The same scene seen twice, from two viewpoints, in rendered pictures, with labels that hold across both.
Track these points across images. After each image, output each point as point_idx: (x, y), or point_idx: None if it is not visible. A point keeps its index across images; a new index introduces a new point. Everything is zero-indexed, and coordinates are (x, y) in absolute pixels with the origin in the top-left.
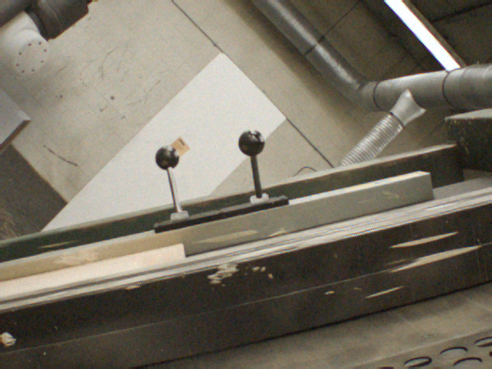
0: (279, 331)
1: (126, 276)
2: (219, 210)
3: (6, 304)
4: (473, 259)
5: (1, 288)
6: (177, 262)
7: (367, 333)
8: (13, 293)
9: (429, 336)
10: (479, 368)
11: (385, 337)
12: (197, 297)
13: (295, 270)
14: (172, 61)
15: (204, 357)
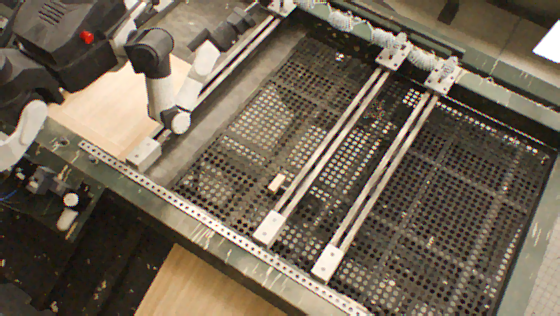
0: (235, 77)
1: (212, 78)
2: (137, 18)
3: (202, 95)
4: (257, 51)
5: (104, 75)
6: (217, 71)
7: (251, 74)
8: (119, 77)
9: (263, 73)
10: (280, 81)
11: (256, 75)
12: (227, 78)
13: (238, 66)
14: None
15: (227, 87)
